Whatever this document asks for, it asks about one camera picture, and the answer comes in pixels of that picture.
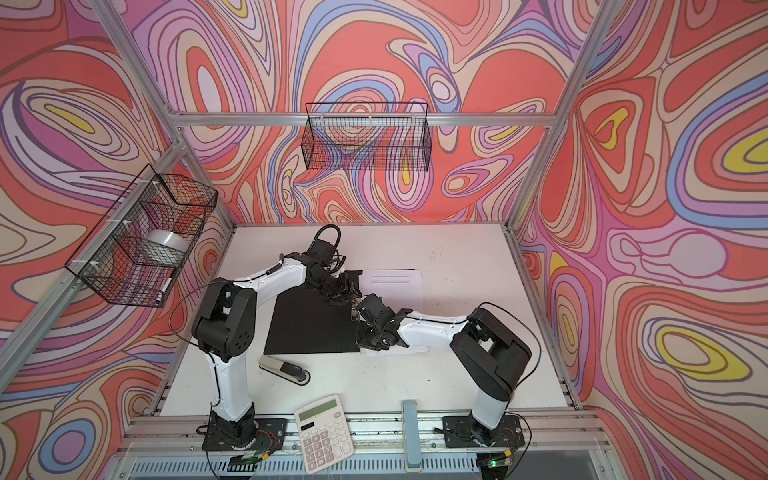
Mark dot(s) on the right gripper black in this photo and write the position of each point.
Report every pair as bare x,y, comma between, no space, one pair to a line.
361,338

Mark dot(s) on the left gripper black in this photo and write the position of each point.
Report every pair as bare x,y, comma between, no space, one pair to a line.
347,288

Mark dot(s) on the printed paper sheets stack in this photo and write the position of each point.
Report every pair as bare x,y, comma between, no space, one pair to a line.
398,288

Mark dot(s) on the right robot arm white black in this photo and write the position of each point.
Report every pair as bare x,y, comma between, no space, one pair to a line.
493,356

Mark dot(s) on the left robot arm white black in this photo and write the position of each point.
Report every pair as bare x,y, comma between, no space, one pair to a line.
224,328

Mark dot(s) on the black grey stapler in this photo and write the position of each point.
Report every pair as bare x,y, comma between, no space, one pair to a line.
291,372

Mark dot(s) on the white desk calculator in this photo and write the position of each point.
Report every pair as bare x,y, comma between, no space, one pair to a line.
324,434

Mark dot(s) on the silver tape roll in basket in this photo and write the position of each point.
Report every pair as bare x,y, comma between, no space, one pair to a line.
164,248

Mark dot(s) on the aluminium frame rail front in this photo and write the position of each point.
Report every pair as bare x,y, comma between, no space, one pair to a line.
560,444

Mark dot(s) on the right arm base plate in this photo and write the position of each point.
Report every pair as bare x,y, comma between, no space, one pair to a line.
466,432

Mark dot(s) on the black wire basket back wall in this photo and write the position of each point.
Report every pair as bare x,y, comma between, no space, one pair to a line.
367,136

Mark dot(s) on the black wire basket wall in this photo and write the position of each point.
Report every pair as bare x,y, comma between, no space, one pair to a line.
367,136
158,220

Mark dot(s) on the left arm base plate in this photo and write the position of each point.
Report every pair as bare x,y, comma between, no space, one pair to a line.
263,435

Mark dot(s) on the black wire basket left wall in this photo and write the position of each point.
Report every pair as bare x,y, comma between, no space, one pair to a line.
158,220

